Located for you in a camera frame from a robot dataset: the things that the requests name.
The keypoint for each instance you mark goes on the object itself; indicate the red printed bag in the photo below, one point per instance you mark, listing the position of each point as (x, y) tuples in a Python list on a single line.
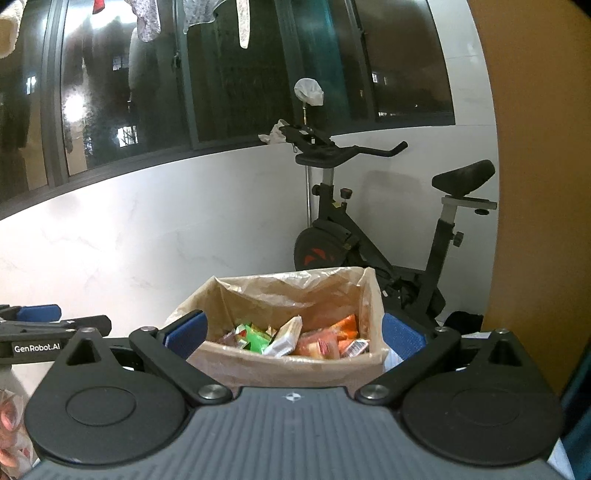
[(11, 429)]

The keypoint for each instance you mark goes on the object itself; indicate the orange snack packet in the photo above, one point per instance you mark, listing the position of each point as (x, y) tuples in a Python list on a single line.
[(318, 347), (346, 326)]

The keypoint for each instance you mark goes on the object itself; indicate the pale hanging sock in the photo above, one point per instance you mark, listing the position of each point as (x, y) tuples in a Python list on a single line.
[(243, 25)]

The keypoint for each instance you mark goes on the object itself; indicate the black cloth bundle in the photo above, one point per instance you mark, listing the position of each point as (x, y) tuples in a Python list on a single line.
[(464, 321)]

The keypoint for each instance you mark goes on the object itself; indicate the white plastic bag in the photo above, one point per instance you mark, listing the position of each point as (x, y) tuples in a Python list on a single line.
[(309, 91)]

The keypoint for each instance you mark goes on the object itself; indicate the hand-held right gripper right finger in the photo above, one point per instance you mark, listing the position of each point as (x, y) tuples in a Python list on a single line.
[(401, 338)]

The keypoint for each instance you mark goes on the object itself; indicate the black exercise bike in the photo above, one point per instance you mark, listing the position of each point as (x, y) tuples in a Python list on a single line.
[(341, 230)]

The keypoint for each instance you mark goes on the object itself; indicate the white hanging garment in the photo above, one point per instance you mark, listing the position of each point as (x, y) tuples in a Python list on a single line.
[(203, 14)]

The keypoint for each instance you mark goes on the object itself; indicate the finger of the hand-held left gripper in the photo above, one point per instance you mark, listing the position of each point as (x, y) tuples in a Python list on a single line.
[(69, 325), (41, 312)]

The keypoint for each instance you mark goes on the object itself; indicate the red hanging garment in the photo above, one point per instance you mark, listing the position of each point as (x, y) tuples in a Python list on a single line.
[(99, 5)]

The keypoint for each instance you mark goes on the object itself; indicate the teal vertical panel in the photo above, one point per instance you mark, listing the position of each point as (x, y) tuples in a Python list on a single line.
[(579, 406)]

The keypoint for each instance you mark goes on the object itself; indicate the brown cardboard box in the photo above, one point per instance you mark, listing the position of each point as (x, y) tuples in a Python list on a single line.
[(277, 374)]

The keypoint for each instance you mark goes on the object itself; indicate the metal pole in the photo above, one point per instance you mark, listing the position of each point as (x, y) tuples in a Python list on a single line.
[(308, 194)]

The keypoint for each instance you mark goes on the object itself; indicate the beige hanging towel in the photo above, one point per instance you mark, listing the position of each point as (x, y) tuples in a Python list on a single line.
[(10, 27)]

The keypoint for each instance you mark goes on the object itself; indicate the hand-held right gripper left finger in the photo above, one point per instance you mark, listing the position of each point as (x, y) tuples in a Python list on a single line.
[(187, 333)]

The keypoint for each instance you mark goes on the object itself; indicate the white crumpled cloth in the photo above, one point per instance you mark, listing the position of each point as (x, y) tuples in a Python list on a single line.
[(273, 131)]

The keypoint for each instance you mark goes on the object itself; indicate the orange door panel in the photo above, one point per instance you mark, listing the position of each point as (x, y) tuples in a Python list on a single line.
[(540, 184)]

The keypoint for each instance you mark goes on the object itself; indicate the clear plastic liner bag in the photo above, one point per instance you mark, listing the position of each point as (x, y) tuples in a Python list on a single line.
[(286, 295)]

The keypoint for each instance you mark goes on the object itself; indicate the dark window frame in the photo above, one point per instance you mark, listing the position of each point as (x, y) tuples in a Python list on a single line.
[(184, 92)]

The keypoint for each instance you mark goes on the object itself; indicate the pale green snack packet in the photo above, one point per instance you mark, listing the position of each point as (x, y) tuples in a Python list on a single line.
[(243, 330)]

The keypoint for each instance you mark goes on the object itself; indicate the white label snack packet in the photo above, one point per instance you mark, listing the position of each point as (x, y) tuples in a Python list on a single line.
[(356, 347)]

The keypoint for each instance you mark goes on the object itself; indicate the green snack packet red picture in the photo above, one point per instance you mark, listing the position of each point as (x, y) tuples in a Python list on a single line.
[(256, 342)]

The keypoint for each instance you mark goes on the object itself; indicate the floral hanging garment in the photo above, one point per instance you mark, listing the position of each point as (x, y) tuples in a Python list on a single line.
[(147, 21)]

